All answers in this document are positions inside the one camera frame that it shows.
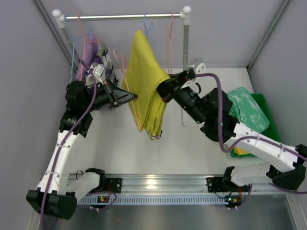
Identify pink hanger of olive trousers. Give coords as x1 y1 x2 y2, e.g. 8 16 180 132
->
113 49 141 131

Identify olive yellow trousers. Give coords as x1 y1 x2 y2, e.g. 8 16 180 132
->
122 30 170 140

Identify green tie-dye trousers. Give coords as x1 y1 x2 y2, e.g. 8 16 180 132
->
226 87 270 133

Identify pink hanger of yellow trousers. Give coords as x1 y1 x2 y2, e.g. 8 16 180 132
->
166 12 174 74

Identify blue hanger of green trousers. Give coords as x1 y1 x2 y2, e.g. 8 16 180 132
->
143 12 153 38

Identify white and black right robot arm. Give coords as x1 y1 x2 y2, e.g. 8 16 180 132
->
157 70 307 194

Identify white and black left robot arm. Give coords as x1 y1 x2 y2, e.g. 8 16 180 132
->
26 80 137 219

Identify camouflage trousers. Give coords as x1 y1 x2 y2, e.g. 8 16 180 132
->
90 43 118 85

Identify purple trousers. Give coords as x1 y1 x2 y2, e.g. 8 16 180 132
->
74 34 98 81

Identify pink hanger of purple trousers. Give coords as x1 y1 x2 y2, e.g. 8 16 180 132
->
76 13 104 82

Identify empty light blue hanger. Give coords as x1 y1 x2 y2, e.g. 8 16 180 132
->
63 14 92 82

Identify silver clothes rack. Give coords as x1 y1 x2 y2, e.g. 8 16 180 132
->
52 6 192 127

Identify green plastic bin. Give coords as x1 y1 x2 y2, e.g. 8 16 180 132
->
230 93 281 159

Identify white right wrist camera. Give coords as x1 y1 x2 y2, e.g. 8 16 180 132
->
182 58 207 88

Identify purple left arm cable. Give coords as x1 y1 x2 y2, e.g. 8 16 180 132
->
38 59 118 230

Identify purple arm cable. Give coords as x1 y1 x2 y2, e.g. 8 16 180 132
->
38 59 118 230
195 73 307 194

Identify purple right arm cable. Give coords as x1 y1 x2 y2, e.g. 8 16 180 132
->
195 73 307 194

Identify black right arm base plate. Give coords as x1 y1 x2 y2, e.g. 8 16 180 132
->
206 176 250 193

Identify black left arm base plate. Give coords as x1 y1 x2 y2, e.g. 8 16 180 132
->
95 178 122 193

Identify aluminium mounting rail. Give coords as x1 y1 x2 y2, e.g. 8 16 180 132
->
77 174 284 208

